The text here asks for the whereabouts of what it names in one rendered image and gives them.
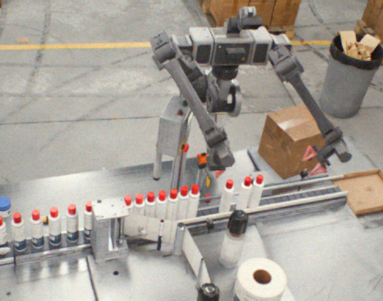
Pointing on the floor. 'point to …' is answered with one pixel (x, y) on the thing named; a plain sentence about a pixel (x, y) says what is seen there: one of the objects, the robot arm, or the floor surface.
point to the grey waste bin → (344, 88)
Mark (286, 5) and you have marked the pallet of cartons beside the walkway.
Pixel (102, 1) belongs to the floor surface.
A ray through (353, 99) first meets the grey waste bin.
